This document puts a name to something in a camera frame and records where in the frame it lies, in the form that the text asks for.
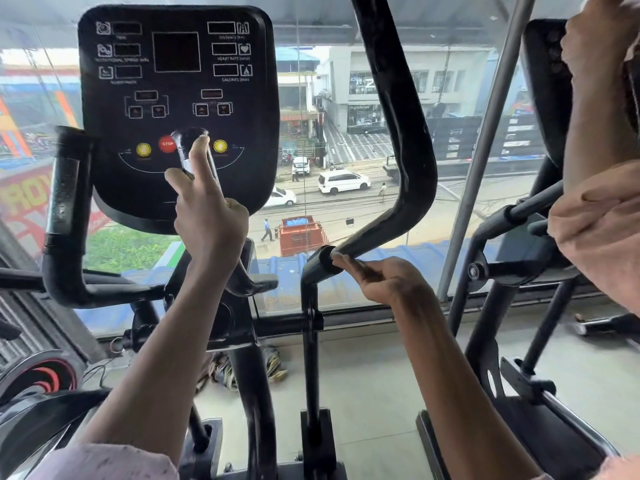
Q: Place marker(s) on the person's left hand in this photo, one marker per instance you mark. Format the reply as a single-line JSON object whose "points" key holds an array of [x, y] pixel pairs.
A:
{"points": [[210, 219]]}

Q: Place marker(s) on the person's right hand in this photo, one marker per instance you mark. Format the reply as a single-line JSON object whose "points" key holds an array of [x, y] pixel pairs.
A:
{"points": [[395, 282]]}

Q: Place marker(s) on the person's right fingers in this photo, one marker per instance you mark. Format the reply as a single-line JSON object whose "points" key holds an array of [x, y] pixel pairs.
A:
{"points": [[367, 277]]}

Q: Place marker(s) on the black and silver hand tool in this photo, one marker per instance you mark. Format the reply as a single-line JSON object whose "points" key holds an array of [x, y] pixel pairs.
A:
{"points": [[186, 144]]}

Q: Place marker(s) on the another person's forearm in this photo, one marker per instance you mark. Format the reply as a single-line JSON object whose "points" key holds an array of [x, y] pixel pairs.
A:
{"points": [[595, 134]]}

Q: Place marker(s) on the person's left forearm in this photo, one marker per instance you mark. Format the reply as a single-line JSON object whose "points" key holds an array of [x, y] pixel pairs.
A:
{"points": [[165, 354]]}

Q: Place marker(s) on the person's right forearm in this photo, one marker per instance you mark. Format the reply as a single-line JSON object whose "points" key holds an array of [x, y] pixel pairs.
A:
{"points": [[465, 389]]}

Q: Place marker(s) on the blue corrugated roof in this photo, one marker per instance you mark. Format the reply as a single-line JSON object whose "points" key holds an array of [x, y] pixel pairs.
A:
{"points": [[380, 274]]}

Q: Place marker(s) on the orange truck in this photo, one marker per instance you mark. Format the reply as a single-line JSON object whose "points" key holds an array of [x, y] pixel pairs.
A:
{"points": [[303, 238]]}

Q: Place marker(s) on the pedestrian in light shirt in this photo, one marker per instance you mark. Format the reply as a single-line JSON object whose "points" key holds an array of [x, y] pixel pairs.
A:
{"points": [[382, 191]]}

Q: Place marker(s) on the white hatchback car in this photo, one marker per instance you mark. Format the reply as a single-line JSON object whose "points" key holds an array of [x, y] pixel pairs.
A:
{"points": [[344, 181]]}

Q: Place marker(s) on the pedestrian in blue shirt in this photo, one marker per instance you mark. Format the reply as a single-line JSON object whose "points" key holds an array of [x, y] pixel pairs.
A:
{"points": [[267, 228]]}

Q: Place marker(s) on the white sedan car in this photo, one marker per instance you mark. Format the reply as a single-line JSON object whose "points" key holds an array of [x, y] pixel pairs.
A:
{"points": [[281, 198]]}

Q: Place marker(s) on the white van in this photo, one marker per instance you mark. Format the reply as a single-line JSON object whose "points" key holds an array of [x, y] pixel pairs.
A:
{"points": [[301, 165]]}

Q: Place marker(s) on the grey metal pole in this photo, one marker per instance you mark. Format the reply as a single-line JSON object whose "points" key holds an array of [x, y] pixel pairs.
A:
{"points": [[480, 154]]}

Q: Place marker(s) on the building with blue roof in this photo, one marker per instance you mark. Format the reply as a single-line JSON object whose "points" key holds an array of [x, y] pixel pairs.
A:
{"points": [[295, 94]]}

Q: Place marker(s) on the white multi-storey building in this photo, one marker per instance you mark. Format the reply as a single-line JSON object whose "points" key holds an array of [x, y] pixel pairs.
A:
{"points": [[450, 84]]}

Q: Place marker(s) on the black neighbouring machine console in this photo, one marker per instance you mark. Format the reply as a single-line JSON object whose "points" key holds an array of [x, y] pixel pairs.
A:
{"points": [[542, 84]]}

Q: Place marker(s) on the black exercise machine console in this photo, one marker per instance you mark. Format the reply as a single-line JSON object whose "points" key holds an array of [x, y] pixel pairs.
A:
{"points": [[175, 89]]}

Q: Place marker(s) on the black exercise bike shroud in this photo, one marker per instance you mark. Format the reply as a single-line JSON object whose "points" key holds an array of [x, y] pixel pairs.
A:
{"points": [[45, 419]]}

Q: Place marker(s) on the colourful billboard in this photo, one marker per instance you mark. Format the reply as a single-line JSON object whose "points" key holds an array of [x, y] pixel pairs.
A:
{"points": [[30, 144]]}

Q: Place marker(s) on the black neighbouring elliptical machine frame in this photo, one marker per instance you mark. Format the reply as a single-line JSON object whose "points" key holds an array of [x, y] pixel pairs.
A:
{"points": [[520, 274]]}

